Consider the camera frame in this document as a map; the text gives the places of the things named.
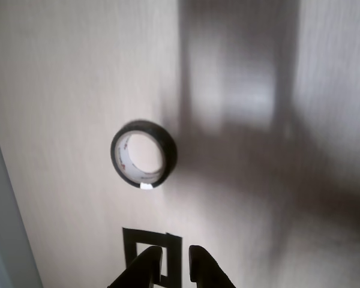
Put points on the black tape square target outline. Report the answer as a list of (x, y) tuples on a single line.
[(129, 243)]

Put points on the black tape roll white core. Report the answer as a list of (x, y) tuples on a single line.
[(168, 141)]

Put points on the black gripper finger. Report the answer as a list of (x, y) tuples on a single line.
[(145, 270), (204, 267)]

